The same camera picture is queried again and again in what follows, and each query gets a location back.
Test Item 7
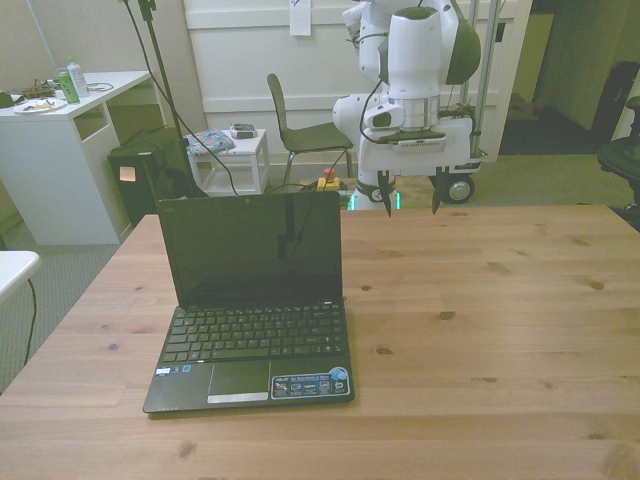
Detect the thin black floor cable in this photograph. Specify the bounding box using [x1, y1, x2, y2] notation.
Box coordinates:
[21, 277, 39, 372]

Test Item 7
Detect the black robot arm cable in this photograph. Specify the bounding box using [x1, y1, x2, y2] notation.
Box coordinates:
[348, 27, 392, 137]

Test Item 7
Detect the black camera tripod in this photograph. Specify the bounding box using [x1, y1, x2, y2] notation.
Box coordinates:
[118, 0, 242, 197]

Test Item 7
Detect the cart caster wheel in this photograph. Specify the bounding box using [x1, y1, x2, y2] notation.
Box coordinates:
[446, 174, 477, 206]

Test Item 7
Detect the white desk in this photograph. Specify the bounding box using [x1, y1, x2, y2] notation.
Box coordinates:
[0, 69, 167, 246]

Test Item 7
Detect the dark shell chair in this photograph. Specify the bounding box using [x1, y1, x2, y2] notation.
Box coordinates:
[265, 73, 356, 187]

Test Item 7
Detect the floral patterned cloth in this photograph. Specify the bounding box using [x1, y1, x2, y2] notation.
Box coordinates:
[185, 128, 237, 157]

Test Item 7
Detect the yellow emergency stop button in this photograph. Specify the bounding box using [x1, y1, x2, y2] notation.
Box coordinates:
[316, 168, 343, 193]

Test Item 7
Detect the black tripod stand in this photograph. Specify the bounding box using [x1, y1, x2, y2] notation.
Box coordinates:
[135, 0, 210, 200]

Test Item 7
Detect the black netbook laptop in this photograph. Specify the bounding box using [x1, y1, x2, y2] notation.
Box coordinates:
[142, 191, 356, 415]

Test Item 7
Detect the green drink can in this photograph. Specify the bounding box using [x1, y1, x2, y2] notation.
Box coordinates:
[54, 67, 82, 105]

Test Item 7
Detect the black computer tower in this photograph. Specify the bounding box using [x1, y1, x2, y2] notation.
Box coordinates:
[106, 128, 192, 227]

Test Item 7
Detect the white paper sheet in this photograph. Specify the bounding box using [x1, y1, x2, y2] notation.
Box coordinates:
[288, 0, 313, 38]

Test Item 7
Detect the small white side table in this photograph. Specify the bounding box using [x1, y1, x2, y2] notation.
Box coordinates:
[185, 128, 272, 198]

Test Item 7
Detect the aluminium frame post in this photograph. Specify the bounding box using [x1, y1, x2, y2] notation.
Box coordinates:
[460, 0, 502, 157]

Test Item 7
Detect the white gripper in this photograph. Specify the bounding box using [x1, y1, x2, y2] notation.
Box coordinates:
[356, 116, 477, 219]

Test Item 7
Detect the white plate with food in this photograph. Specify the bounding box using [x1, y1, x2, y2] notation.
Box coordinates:
[13, 98, 68, 116]

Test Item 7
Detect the white rounded table edge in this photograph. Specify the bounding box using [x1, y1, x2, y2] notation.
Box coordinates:
[0, 249, 41, 304]

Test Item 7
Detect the clear bottle green label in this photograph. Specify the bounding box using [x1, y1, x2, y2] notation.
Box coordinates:
[66, 55, 92, 99]

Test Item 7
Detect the desk clutter pile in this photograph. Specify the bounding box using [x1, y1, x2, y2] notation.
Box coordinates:
[20, 78, 59, 100]

